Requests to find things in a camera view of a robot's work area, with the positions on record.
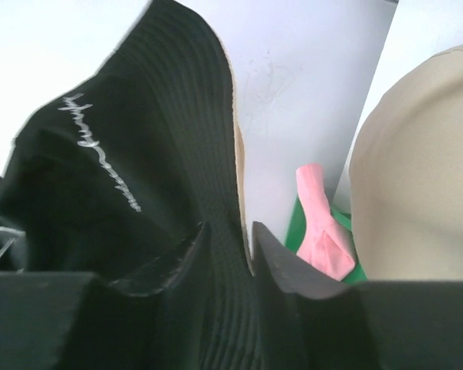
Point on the green plastic tray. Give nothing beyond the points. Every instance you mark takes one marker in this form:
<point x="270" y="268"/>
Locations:
<point x="297" y="230"/>

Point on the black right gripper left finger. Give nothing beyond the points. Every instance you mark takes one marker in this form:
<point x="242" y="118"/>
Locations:
<point x="176" y="286"/>

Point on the black bucket hat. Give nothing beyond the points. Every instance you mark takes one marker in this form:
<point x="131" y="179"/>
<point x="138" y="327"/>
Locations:
<point x="119" y="170"/>

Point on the pink black-trimmed hat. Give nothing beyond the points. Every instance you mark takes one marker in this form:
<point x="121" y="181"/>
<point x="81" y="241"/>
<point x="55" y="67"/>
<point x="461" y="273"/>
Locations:
<point x="325" y="246"/>

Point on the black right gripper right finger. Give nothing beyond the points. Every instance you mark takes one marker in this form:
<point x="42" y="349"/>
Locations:
<point x="303" y="314"/>

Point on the beige bucket hat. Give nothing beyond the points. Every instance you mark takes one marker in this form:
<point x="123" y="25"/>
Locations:
<point x="406" y="176"/>

